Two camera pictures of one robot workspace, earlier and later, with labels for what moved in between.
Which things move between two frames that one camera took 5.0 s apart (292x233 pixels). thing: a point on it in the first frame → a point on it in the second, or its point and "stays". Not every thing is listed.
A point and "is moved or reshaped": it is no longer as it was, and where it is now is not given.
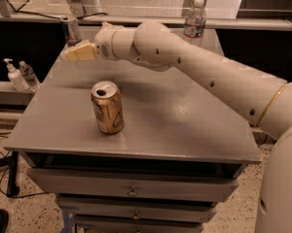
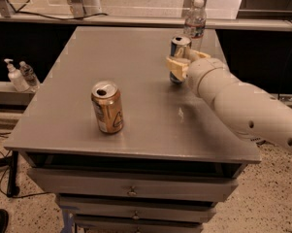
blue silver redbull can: [72, 30] is moved or reshaped
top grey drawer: [136, 185] stays
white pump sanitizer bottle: [16, 78] stays
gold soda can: [109, 107] stays
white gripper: [103, 44] → [200, 74]
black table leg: [12, 187] stays
